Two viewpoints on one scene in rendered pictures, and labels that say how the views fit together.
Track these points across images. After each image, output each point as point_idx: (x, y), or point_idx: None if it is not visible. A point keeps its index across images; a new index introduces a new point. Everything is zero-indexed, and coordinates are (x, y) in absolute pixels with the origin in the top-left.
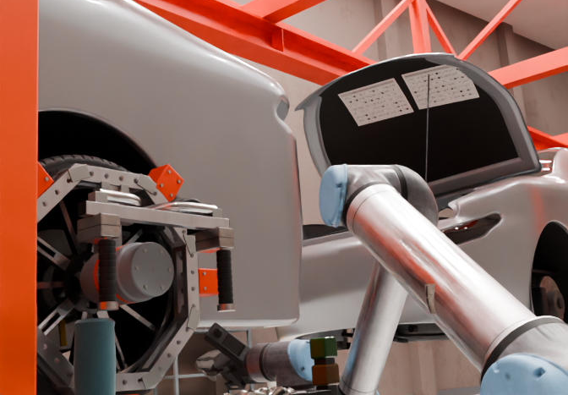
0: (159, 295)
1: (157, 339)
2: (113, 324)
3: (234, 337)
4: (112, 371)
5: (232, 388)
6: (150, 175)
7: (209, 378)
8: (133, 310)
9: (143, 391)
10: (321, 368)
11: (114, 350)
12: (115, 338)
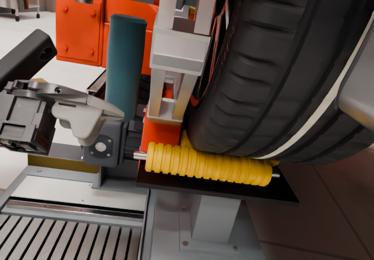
0: None
1: (210, 78)
2: (111, 20)
3: (5, 56)
4: (107, 62)
5: (40, 152)
6: None
7: (94, 139)
8: (228, 23)
9: (191, 138)
10: None
11: (109, 45)
12: (213, 59)
